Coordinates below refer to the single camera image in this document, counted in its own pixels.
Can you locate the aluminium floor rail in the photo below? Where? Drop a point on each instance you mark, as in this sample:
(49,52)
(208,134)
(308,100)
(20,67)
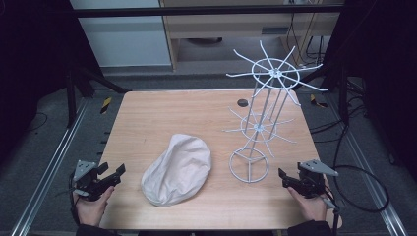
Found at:
(49,170)
(370,183)

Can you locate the white cabinet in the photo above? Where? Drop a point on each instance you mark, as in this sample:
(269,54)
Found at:
(124,36)

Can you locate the black metal stand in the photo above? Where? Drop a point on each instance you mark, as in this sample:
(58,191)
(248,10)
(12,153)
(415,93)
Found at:
(70,98)
(342,98)

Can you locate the person's right hand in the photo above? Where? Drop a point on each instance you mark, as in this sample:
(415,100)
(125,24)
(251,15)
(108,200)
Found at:
(309,206)

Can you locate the person's left hand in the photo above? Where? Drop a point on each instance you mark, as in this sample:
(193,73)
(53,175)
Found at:
(92,209)

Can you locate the dark round table grommet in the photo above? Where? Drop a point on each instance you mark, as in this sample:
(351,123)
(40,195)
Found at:
(242,103)

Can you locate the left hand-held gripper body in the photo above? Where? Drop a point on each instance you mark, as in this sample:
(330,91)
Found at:
(86,178)

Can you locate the white cloth cap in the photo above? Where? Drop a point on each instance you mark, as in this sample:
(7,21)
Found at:
(178,170)

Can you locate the black horizontal bar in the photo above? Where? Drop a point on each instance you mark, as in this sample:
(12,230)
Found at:
(196,11)

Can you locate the light wooden desk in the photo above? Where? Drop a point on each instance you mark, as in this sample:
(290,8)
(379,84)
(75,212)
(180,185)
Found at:
(226,26)

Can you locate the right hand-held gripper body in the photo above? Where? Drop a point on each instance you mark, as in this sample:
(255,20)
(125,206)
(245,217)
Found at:
(314,177)

